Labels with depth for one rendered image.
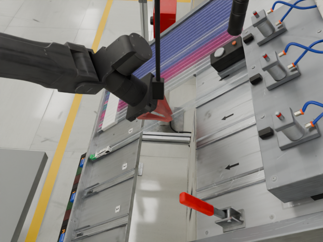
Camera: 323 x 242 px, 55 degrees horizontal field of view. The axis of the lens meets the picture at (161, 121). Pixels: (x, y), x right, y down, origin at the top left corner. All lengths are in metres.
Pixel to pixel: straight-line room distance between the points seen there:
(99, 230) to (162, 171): 1.01
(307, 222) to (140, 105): 0.37
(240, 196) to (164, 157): 1.27
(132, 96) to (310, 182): 0.37
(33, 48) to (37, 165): 0.66
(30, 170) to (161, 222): 0.74
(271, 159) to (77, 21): 2.53
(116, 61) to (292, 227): 0.38
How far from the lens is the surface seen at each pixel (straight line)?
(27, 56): 0.49
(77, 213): 0.84
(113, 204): 0.74
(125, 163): 0.78
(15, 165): 1.13
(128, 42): 0.56
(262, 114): 0.48
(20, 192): 1.07
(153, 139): 1.44
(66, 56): 0.54
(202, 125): 0.64
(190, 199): 0.43
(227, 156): 0.56
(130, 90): 0.62
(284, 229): 0.45
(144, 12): 1.83
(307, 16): 0.57
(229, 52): 0.65
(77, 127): 1.95
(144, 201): 1.63
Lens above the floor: 1.47
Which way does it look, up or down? 50 degrees down
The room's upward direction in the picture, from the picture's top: straight up
